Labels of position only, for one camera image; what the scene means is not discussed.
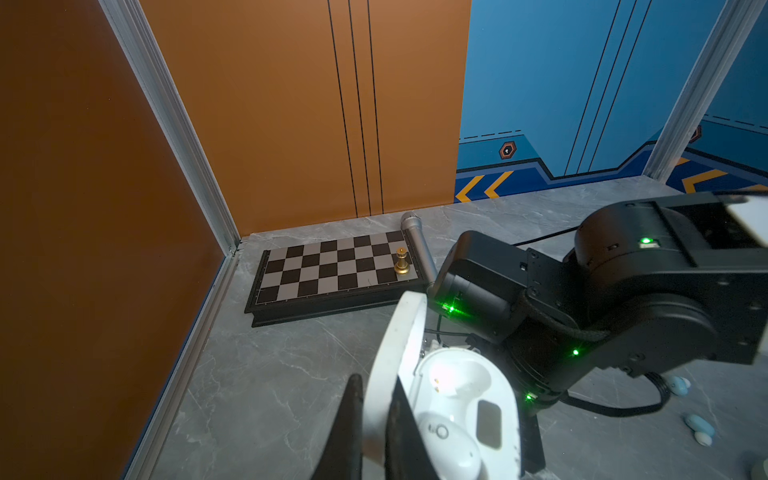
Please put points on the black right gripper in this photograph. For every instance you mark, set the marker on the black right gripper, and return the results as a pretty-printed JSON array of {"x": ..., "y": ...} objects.
[{"x": 532, "y": 452}]

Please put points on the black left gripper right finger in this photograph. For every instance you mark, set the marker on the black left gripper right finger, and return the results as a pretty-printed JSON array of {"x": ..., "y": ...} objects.
[{"x": 405, "y": 454}]

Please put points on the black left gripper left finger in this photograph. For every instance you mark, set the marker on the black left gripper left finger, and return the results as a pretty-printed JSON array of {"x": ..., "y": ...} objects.
[{"x": 342, "y": 455}]

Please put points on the white earbud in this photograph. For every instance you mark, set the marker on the white earbud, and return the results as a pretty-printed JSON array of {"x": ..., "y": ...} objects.
[{"x": 452, "y": 452}]

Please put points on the white earbud charging case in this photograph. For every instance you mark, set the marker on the white earbud charging case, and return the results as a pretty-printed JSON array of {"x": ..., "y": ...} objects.
[{"x": 453, "y": 382}]

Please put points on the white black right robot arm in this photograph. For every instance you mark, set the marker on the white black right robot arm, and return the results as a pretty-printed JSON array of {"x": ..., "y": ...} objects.
[{"x": 649, "y": 285}]

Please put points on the blue earbud far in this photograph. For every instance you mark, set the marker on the blue earbud far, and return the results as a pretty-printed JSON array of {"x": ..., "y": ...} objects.
[{"x": 678, "y": 386}]

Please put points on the blue earbud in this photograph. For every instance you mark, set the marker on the blue earbud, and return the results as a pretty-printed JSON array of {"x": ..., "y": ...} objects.
[
  {"x": 703, "y": 431},
  {"x": 678, "y": 386}
]

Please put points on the blue earbud near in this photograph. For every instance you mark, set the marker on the blue earbud near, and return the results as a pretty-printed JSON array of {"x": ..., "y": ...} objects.
[{"x": 703, "y": 431}]

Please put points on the black white chessboard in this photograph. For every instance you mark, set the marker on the black white chessboard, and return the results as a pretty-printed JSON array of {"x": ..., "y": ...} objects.
[{"x": 331, "y": 277}]

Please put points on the gold chess piece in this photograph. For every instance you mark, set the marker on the gold chess piece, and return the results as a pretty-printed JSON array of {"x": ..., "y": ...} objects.
[{"x": 402, "y": 265}]

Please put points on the aluminium corner post right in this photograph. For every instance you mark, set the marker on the aluminium corner post right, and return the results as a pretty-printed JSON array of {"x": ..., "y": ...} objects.
[{"x": 726, "y": 39}]

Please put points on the aluminium corner post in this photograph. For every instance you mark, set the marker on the aluminium corner post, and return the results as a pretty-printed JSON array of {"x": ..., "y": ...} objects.
[
  {"x": 140, "y": 47},
  {"x": 726, "y": 39}
]

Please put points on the aluminium corner post left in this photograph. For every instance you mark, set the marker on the aluminium corner post left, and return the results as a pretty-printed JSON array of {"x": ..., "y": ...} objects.
[{"x": 140, "y": 47}]

